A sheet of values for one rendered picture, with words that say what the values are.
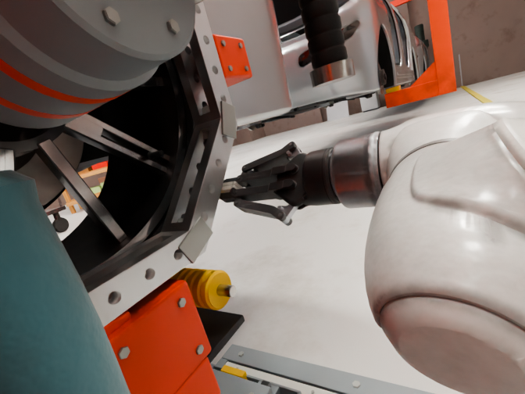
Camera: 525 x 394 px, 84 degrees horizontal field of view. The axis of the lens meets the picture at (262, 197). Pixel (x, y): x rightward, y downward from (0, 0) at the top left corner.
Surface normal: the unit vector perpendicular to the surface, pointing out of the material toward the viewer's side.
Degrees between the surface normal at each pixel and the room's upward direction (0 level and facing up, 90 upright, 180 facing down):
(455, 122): 15
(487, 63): 90
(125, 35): 90
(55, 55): 139
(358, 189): 102
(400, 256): 41
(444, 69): 90
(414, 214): 23
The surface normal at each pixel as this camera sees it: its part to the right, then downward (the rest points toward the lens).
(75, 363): 0.95, -0.17
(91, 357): 0.97, -0.23
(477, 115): -0.29, -0.77
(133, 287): 0.82, -0.09
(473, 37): -0.49, 0.34
